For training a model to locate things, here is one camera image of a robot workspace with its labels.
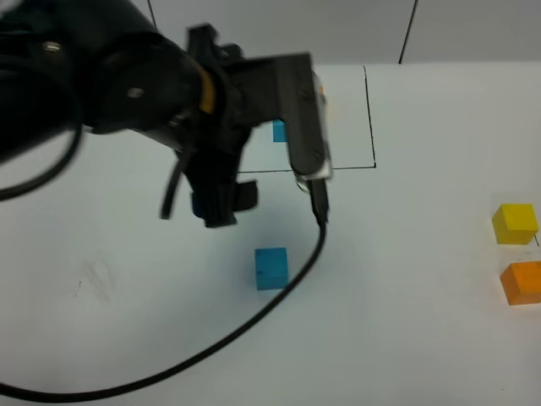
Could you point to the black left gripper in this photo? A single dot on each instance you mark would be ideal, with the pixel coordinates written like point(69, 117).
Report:
point(244, 96)

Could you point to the yellow block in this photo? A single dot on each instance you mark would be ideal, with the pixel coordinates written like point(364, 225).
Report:
point(515, 224)

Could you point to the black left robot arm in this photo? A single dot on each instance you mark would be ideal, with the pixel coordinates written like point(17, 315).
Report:
point(103, 66)

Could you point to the blue template block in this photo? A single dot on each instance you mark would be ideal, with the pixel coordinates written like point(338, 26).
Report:
point(279, 134)

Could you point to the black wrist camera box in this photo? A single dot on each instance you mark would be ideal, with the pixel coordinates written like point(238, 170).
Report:
point(302, 109)

